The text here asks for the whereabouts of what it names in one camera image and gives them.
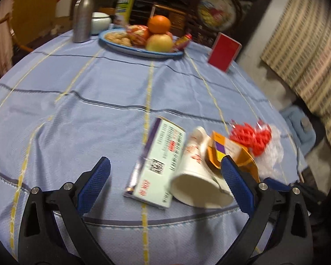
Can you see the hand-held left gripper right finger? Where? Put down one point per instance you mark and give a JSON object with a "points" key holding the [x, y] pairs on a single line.
{"points": [[235, 182]]}

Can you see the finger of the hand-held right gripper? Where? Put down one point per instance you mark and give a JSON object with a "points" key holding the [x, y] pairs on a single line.
{"points": [[277, 185]]}

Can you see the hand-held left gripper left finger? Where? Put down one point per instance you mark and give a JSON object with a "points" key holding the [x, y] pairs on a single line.
{"points": [[95, 182]]}

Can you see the orange snack wrapper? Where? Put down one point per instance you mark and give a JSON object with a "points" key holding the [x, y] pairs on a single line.
{"points": [[223, 146]]}

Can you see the white paper cup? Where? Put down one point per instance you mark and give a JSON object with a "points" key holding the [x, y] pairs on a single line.
{"points": [[195, 171]]}

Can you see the clear packaging with red netting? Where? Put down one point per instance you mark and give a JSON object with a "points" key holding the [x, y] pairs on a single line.
{"points": [[251, 138]]}

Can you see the white medicine box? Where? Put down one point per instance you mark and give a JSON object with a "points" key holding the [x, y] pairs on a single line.
{"points": [[157, 171]]}

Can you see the blue cushioned office chair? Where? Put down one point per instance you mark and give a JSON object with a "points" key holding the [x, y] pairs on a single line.
{"points": [[295, 121]]}

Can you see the light blue striped tablecloth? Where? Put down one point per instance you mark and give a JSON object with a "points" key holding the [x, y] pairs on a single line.
{"points": [[85, 102]]}

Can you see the red and white box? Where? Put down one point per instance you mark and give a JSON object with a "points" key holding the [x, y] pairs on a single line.
{"points": [[223, 51]]}

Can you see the blue rimmed oval plate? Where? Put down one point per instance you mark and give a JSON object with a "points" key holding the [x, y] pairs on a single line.
{"points": [[132, 50]]}

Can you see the beige checked curtain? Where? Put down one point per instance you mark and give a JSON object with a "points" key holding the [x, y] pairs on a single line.
{"points": [[306, 47]]}

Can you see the pile of peanuts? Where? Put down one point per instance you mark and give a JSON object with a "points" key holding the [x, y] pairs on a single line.
{"points": [[118, 38]]}

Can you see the small red bottle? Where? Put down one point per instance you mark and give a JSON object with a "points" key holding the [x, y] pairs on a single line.
{"points": [[182, 42]]}

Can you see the yellow apple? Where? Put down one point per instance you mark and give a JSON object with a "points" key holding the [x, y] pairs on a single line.
{"points": [[159, 42]]}

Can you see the wooden armchair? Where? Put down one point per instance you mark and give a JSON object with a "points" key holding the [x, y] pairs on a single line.
{"points": [[23, 46]]}

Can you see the orange wrapped pastry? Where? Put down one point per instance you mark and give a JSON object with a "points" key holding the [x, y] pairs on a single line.
{"points": [[138, 33]]}

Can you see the pink patterned curtain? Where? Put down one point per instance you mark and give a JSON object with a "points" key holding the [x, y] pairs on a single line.
{"points": [[1, 52]]}

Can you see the white ceramic jar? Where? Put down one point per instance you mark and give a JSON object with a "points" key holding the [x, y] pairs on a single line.
{"points": [[100, 22]]}

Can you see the stainless steel bottle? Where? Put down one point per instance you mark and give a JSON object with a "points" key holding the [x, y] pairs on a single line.
{"points": [[84, 16]]}

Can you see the orange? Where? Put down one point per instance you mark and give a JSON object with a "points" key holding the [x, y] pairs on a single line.
{"points": [[159, 24]]}

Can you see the round embroidered table screen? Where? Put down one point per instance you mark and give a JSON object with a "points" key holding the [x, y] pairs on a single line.
{"points": [[215, 11]]}

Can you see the yellow canister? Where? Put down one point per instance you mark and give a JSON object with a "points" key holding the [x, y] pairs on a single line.
{"points": [[127, 0]]}

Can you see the wooden wardrobe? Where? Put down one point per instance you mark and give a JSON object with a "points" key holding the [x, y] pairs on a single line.
{"points": [[35, 2]]}

